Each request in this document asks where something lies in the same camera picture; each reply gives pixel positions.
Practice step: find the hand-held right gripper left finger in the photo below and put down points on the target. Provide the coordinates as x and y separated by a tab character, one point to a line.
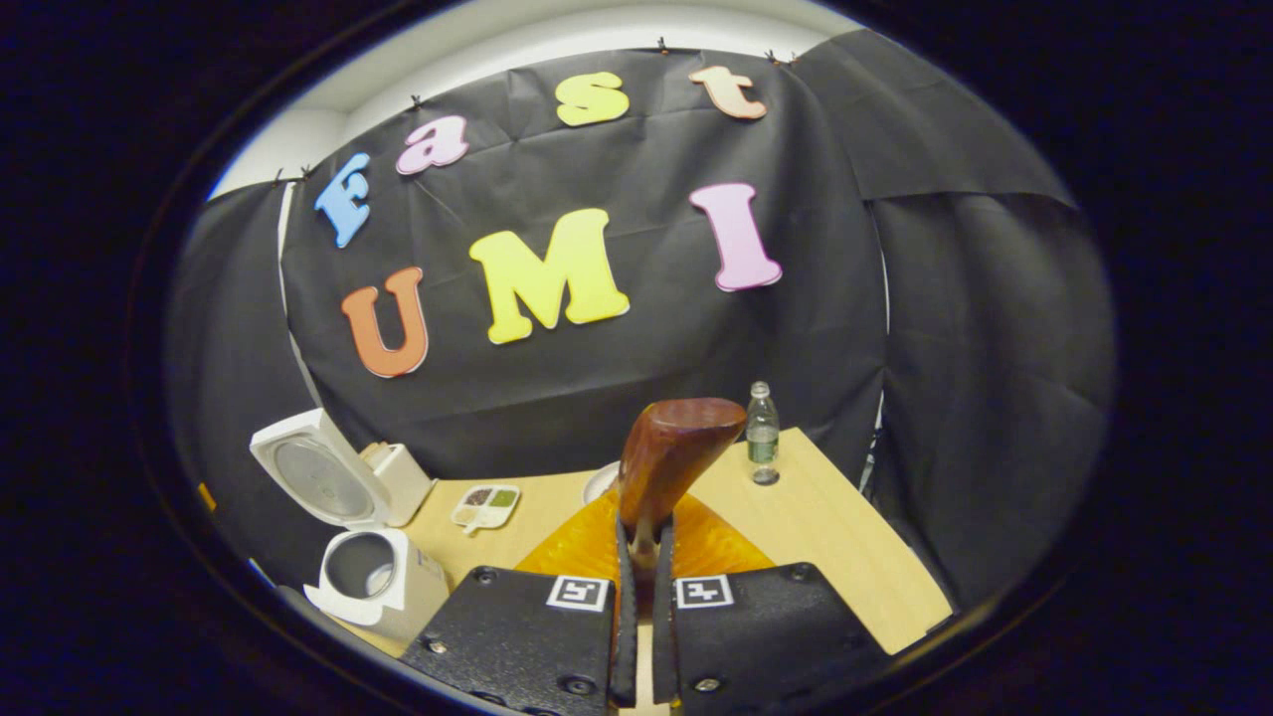
625	636

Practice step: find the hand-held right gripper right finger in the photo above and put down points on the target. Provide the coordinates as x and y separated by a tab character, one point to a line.
664	636

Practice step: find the brown wooden spoon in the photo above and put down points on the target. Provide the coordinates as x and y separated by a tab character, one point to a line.
671	447

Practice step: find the white rice cooker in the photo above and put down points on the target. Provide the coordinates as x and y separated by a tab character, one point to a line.
383	587

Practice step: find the round white plate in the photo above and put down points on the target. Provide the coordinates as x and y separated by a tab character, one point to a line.
600	484

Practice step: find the divided white sauce dish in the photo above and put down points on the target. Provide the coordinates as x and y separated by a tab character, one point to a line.
485	505

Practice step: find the clear green label water bottle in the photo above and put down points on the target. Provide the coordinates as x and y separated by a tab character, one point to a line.
763	438

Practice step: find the white toaster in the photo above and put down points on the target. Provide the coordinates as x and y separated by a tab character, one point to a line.
408	482

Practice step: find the black backdrop cloth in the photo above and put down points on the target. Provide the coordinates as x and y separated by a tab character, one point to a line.
617	358

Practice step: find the toast bread slices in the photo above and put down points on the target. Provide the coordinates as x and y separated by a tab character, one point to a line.
376	451

